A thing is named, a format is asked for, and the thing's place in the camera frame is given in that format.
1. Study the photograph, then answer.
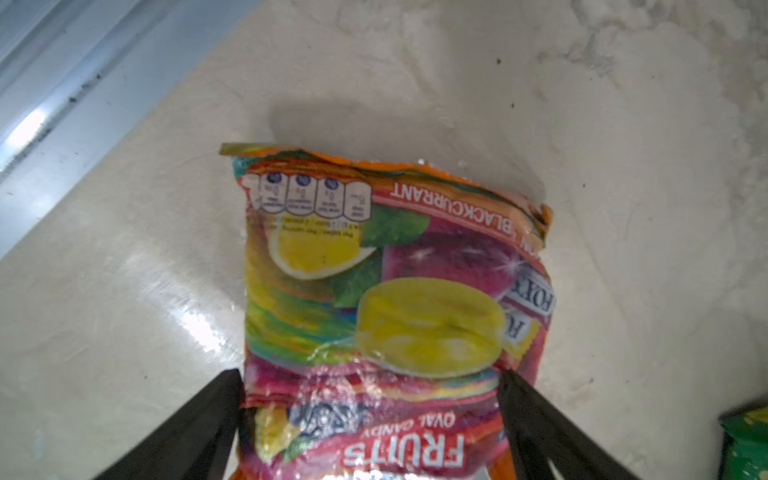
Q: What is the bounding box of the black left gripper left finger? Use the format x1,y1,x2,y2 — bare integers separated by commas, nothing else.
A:
95,369,243,480

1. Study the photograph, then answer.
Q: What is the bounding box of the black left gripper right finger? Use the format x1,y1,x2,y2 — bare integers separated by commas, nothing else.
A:
497,371,636,480

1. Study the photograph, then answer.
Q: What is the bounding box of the orange green snack bag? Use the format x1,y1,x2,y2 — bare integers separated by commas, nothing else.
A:
718,405,768,480

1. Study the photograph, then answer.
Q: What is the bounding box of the orange fruits candy bag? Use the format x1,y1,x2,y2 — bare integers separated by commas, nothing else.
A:
220,143,556,479

